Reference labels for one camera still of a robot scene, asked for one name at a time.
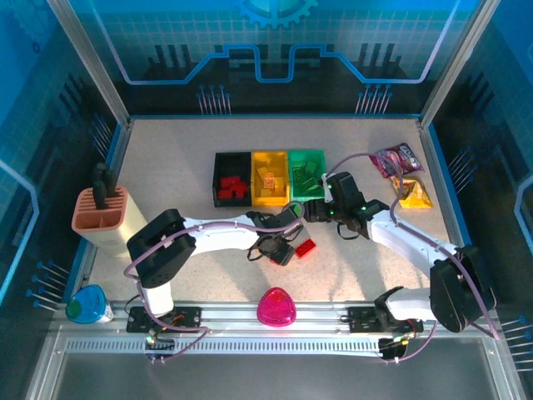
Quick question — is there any pink and cream knife block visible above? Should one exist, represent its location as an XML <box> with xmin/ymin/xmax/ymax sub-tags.
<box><xmin>70</xmin><ymin>186</ymin><xmax>147</xmax><ymax>258</ymax></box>

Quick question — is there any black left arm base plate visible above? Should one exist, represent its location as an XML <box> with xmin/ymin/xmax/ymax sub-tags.
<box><xmin>127</xmin><ymin>306</ymin><xmax>203</xmax><ymax>334</ymax></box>

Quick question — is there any aluminium frame post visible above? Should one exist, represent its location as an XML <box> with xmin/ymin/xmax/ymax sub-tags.
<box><xmin>46</xmin><ymin>0</ymin><xmax>133</xmax><ymax>129</ymax></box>
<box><xmin>418</xmin><ymin>0</ymin><xmax>499</xmax><ymax>129</ymax></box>

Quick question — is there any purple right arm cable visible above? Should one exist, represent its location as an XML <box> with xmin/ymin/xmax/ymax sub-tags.
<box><xmin>326</xmin><ymin>152</ymin><xmax>501</xmax><ymax>364</ymax></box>

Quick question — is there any aluminium front rail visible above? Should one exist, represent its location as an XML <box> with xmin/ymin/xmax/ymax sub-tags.
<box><xmin>52</xmin><ymin>300</ymin><xmax>501</xmax><ymax>335</ymax></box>

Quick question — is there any pink translucent dome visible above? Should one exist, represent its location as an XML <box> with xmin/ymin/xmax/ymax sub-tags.
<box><xmin>257</xmin><ymin>287</ymin><xmax>297</xmax><ymax>328</ymax></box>

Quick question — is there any purple candy bag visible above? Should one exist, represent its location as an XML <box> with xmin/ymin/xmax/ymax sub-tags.
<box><xmin>369</xmin><ymin>142</ymin><xmax>425</xmax><ymax>179</ymax></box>

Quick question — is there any black plastic bin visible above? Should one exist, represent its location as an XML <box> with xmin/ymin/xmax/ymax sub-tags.
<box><xmin>212</xmin><ymin>151</ymin><xmax>254</xmax><ymax>208</ymax></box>

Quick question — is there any yellow snack bag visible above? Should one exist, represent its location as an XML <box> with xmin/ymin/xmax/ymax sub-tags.
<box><xmin>391</xmin><ymin>174</ymin><xmax>434</xmax><ymax>210</ymax></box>

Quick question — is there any yellow plastic bin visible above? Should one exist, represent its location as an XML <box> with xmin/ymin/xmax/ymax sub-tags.
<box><xmin>251</xmin><ymin>150</ymin><xmax>291</xmax><ymax>208</ymax></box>

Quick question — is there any slotted grey cable tray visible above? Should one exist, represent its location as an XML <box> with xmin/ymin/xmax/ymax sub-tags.
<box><xmin>65</xmin><ymin>337</ymin><xmax>392</xmax><ymax>356</ymax></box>

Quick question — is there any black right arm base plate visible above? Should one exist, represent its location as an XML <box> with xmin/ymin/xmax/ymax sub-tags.
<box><xmin>347</xmin><ymin>306</ymin><xmax>425</xmax><ymax>334</ymax></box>

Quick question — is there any blue container with green cap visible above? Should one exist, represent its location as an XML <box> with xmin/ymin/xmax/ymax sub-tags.
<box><xmin>65</xmin><ymin>283</ymin><xmax>114</xmax><ymax>325</ymax></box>

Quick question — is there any green plastic bin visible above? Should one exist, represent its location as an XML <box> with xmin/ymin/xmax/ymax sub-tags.
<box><xmin>287</xmin><ymin>149</ymin><xmax>327</xmax><ymax>203</ymax></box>

